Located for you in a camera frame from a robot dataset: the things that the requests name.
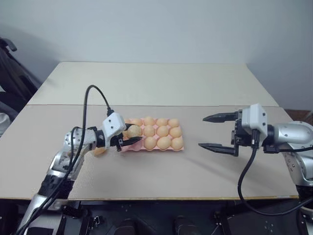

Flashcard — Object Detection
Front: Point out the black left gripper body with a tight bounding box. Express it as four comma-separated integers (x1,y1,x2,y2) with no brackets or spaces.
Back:
109,133,128,152

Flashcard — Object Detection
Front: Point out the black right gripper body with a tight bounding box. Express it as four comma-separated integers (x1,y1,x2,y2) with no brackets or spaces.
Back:
230,110,253,158

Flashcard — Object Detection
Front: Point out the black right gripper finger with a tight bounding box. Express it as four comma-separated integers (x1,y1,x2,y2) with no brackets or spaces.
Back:
202,112,238,124
198,142,235,156

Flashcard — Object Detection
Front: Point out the pink egg tray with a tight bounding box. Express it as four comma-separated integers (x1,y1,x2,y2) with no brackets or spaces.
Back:
119,118,185,153

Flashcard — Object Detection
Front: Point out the dark rounded shape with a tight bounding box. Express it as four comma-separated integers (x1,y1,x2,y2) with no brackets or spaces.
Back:
114,217,145,235

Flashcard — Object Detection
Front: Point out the black chair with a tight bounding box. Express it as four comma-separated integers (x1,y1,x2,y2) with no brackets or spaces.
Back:
0,36,43,116

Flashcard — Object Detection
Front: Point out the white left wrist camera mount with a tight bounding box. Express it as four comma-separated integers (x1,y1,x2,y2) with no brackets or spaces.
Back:
101,113,126,144

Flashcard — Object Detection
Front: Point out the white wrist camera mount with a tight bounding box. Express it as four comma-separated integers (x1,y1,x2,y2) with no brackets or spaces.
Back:
101,113,126,144
241,103,269,137

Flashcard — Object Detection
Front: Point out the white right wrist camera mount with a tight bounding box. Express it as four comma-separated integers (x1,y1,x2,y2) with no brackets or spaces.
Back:
241,103,269,137

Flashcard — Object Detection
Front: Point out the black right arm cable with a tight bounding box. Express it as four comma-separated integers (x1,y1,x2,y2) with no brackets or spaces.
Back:
237,144,313,216

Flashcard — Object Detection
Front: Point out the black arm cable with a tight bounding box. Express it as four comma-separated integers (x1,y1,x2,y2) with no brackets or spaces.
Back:
16,84,115,235
237,144,313,216

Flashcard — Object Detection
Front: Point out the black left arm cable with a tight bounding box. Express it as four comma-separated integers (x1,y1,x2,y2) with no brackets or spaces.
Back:
16,84,115,235

